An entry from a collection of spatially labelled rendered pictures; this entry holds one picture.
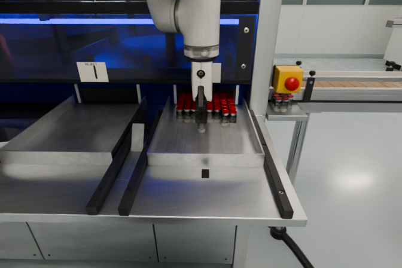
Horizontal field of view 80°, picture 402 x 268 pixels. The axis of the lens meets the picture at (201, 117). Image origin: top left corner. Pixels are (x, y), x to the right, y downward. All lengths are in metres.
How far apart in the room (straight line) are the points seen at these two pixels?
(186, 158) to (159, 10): 0.33
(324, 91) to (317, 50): 4.97
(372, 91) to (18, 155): 1.07
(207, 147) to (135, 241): 0.74
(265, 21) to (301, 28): 4.98
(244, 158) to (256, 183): 0.06
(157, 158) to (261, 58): 0.41
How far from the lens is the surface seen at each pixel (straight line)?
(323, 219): 1.76
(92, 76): 0.80
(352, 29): 6.12
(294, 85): 0.74
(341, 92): 0.98
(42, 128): 0.82
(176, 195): 0.49
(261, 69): 0.73
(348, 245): 1.69
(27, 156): 0.67
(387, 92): 1.06
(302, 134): 1.05
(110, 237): 1.26
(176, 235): 1.17
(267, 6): 0.71
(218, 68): 0.72
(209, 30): 0.55
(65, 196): 0.55
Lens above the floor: 1.23
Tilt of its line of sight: 27 degrees down
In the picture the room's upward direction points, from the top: straight up
